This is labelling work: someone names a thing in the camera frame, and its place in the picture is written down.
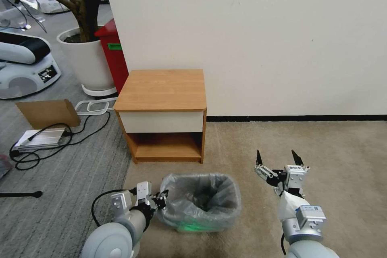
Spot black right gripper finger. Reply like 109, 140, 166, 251
291, 149, 310, 173
254, 149, 279, 181

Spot clear grey garbage bag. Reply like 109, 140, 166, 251
155, 173, 242, 233

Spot small grey trash can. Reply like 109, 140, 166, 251
169, 179, 239, 233

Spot white plastic bag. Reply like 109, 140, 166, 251
38, 0, 74, 14

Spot black baseboard strip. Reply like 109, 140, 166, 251
206, 114, 387, 122

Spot white nightstand drawer front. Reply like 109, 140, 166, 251
118, 110, 205, 134

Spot wooden nightstand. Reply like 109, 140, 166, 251
113, 69, 208, 164

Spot silver metal power box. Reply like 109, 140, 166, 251
17, 127, 66, 150

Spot black floor rod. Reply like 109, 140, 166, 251
0, 190, 43, 198

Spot brown cardboard sheet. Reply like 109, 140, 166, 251
15, 99, 81, 131

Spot red box with green label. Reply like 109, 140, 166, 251
94, 18, 130, 96

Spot white plant pot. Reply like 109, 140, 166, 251
56, 27, 118, 97

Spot brown tree trunk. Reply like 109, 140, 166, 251
12, 0, 104, 43

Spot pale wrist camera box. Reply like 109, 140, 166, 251
136, 181, 153, 207
283, 164, 307, 194

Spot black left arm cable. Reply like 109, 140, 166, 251
91, 189, 137, 227

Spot black floor cable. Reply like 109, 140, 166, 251
9, 110, 111, 171

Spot white plastic frame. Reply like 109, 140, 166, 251
73, 99, 110, 116

